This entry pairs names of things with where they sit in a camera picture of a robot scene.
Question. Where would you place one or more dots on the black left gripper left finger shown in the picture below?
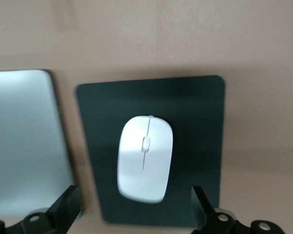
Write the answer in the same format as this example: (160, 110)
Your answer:
(61, 207)

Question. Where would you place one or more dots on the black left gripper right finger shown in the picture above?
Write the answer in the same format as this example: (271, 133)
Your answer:
(205, 212)

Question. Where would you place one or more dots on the white computer mouse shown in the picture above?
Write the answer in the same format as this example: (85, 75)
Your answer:
(144, 158)

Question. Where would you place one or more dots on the black mouse pad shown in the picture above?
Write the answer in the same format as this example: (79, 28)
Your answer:
(197, 126)

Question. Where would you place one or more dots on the silver closed laptop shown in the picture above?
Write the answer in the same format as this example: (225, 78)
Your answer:
(22, 136)

